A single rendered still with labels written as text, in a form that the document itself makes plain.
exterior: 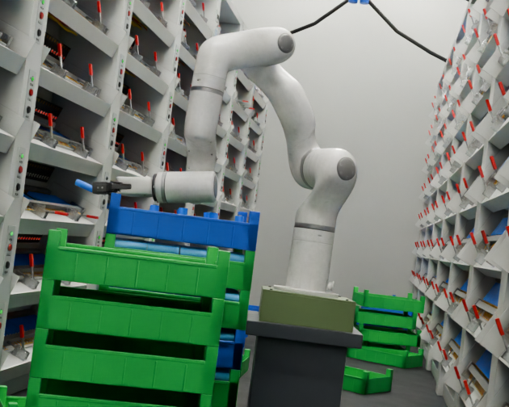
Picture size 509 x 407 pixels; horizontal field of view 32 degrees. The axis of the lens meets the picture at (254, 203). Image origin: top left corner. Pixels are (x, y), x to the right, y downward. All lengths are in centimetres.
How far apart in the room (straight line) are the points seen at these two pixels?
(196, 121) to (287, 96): 29
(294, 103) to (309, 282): 51
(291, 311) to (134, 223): 80
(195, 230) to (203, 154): 69
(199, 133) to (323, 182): 39
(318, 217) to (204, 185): 38
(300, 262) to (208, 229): 79
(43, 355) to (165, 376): 20
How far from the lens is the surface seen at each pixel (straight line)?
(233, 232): 179
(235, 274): 179
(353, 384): 325
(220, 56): 241
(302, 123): 252
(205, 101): 238
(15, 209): 227
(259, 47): 242
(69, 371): 150
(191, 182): 235
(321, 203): 253
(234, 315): 180
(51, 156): 247
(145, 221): 177
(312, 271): 253
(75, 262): 148
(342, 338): 245
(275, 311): 245
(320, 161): 252
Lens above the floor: 51
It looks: 2 degrees up
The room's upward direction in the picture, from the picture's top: 7 degrees clockwise
